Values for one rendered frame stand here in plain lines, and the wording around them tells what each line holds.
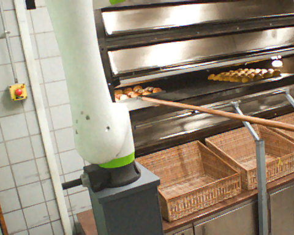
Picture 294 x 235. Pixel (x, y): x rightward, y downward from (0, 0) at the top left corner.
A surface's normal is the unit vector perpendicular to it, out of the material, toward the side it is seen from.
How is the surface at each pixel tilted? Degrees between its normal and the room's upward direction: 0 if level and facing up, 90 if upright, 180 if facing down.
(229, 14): 70
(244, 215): 90
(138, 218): 90
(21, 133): 90
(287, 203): 93
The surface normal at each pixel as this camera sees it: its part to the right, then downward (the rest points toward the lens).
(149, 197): 0.41, 0.15
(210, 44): 0.32, -0.19
